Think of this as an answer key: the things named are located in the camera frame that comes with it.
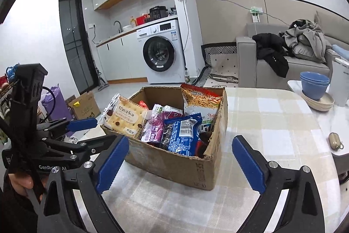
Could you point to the kitchen faucet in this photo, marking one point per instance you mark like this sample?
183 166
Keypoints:
117 25

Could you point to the black pressure cooker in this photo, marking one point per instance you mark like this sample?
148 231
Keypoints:
158 12

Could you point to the blue bowl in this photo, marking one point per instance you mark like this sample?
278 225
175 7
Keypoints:
315 78
315 92

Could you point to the brown cardboard box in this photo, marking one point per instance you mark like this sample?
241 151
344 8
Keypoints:
169 167

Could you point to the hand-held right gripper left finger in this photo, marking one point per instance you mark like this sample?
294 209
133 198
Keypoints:
111 164

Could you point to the white kitchen counter cabinet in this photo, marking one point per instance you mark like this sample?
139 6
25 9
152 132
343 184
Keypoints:
120 58

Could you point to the yellow bottle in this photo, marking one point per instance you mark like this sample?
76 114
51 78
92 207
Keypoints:
133 22

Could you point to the person's left hand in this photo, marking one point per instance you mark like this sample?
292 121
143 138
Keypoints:
20 181

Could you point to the patterned black white mat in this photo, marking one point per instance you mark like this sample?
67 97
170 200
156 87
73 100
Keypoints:
220 55

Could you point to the printed cardboard floor box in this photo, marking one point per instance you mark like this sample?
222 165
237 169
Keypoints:
86 107

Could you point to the white marble side table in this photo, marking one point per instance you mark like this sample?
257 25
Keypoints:
327 123

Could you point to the white washing machine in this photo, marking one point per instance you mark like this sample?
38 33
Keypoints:
163 55

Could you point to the beige dish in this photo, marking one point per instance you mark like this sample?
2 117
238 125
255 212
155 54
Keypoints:
327 104

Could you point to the grey clothes pile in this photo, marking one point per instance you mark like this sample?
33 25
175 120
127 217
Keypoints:
308 39

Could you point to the floor mop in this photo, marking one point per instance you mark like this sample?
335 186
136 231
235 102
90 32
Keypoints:
101 77

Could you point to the silver purple snack packet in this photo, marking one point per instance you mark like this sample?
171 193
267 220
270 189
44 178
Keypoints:
154 129

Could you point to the grey sofa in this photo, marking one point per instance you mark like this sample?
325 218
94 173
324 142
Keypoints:
300 72

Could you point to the small red snack packet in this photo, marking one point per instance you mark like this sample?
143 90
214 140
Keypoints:
143 105

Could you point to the blue snack packet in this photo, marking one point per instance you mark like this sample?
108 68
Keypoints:
181 134

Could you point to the light blue pillow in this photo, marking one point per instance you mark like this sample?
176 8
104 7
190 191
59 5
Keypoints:
340 50

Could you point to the clear cracker packet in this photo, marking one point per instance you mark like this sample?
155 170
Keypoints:
125 118

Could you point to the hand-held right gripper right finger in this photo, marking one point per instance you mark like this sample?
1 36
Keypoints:
249 164

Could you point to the purple bag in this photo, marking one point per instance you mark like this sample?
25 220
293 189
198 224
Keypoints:
58 107

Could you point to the red box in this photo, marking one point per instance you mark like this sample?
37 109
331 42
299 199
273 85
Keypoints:
142 20

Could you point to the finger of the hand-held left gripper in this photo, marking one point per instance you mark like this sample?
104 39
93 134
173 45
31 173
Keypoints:
81 124
90 148

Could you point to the red-edged noodle snack bag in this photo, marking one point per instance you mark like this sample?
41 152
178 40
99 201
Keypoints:
200 99

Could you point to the person's left forearm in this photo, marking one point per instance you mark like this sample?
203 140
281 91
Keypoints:
13 214

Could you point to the black jacket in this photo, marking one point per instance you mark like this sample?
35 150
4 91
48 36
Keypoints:
272 52

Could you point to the wall socket with charger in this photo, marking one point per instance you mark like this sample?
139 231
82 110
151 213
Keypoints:
256 14

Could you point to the beige earbud case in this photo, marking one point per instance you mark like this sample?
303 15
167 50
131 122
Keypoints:
336 141

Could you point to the dark glass door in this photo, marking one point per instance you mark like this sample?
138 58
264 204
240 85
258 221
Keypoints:
76 44

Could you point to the white wall outlet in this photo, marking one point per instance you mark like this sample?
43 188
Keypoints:
92 26

